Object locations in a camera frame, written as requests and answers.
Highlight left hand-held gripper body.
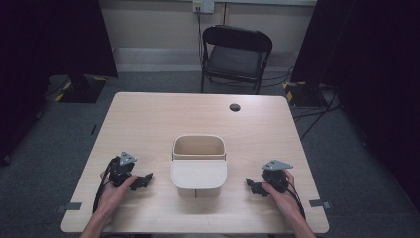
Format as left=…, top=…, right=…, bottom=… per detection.
left=108, top=151, right=139, bottom=188

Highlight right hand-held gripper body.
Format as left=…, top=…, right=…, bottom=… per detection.
left=261, top=159, right=294, bottom=194

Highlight person's right hand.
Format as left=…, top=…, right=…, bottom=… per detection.
left=261, top=168, right=299, bottom=216

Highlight person's left hand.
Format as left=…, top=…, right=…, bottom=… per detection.
left=97, top=170, right=139, bottom=220

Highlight grey tape strip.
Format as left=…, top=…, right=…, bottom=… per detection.
left=308, top=198, right=333, bottom=210
left=54, top=201, right=83, bottom=213

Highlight beige storage box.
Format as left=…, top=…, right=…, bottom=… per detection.
left=170, top=134, right=228, bottom=199

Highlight black stand base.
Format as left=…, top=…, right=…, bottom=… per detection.
left=282, top=80, right=329, bottom=108
left=58, top=74, right=109, bottom=104

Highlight black folding chair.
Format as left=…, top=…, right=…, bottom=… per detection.
left=199, top=24, right=274, bottom=96

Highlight black curtain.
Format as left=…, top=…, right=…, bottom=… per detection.
left=289, top=0, right=420, bottom=212

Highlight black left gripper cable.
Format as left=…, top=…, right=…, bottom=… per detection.
left=92, top=157, right=119, bottom=214

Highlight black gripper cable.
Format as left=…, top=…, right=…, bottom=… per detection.
left=92, top=157, right=119, bottom=214
left=284, top=178, right=307, bottom=220

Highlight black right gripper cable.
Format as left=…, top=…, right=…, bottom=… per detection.
left=284, top=178, right=307, bottom=220

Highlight black floor cables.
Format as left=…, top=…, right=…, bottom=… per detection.
left=260, top=65, right=343, bottom=141

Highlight black wall cable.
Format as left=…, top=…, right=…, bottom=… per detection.
left=196, top=6, right=204, bottom=64

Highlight white wall socket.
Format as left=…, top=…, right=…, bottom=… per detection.
left=192, top=0, right=216, bottom=15

